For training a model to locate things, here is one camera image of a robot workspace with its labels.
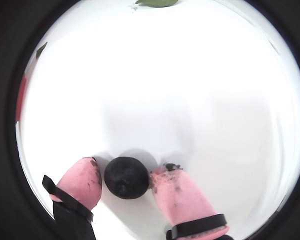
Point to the green leaf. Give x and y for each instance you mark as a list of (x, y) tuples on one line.
[(156, 2)]

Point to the gripper finger with pink tip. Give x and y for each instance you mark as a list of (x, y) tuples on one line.
[(78, 182), (180, 195)]

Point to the dark blueberry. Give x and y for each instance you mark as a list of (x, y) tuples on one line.
[(126, 178)]

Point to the red collapsible silicone cup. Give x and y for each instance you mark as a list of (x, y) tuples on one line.
[(21, 97)]

